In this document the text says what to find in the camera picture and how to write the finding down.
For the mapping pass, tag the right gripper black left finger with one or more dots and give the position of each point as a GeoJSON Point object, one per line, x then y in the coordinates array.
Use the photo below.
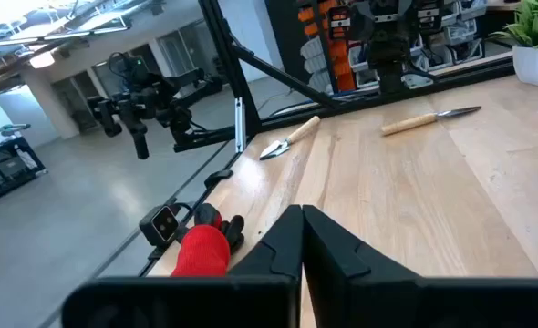
{"type": "Point", "coordinates": [260, 291]}

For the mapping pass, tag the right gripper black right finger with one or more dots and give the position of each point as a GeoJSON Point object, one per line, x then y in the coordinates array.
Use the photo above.
{"type": "Point", "coordinates": [365, 296]}

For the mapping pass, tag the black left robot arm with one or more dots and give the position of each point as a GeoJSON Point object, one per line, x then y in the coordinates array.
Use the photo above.
{"type": "Point", "coordinates": [182, 84]}

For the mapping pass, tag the black background robot arm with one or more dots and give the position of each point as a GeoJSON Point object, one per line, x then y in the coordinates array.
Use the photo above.
{"type": "Point", "coordinates": [385, 45]}

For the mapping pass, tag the black table edge clip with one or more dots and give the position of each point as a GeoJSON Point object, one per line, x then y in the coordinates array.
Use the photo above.
{"type": "Point", "coordinates": [219, 177]}

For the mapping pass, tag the ceiling light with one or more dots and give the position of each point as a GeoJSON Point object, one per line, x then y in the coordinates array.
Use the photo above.
{"type": "Point", "coordinates": [42, 59]}

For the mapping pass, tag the black cart with bins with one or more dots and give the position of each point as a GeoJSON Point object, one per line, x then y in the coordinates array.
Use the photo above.
{"type": "Point", "coordinates": [4, 166]}

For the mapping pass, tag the storage shelf with bins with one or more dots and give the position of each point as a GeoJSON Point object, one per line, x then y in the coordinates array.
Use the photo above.
{"type": "Point", "coordinates": [342, 54]}

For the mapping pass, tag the small black camera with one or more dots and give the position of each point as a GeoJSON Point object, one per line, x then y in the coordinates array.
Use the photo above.
{"type": "Point", "coordinates": [162, 223]}

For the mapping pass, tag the silver metal bracket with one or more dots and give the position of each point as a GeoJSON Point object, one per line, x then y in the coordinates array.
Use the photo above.
{"type": "Point", "coordinates": [240, 123]}

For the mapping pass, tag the black aluminium table frame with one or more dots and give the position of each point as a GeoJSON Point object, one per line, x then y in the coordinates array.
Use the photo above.
{"type": "Point", "coordinates": [232, 68]}

